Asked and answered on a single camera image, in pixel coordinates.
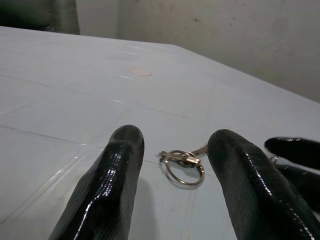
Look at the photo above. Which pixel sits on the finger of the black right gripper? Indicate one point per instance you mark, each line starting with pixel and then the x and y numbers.
pixel 295 148
pixel 305 182

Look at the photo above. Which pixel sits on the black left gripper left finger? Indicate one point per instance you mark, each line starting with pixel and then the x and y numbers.
pixel 112 180

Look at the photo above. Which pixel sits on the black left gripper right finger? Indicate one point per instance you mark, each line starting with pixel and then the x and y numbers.
pixel 250 190

